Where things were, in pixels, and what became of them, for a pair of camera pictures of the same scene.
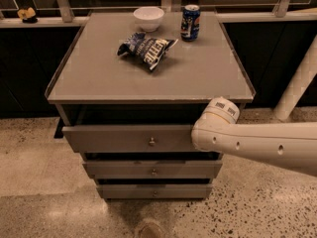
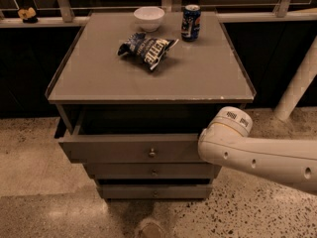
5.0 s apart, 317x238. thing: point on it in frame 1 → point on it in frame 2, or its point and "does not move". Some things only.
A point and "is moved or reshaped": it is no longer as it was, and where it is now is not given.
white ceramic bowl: [149, 17] does not move
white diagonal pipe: [298, 85] does not move
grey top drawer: [174, 138] is moved or reshaped
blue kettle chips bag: [149, 50] does not move
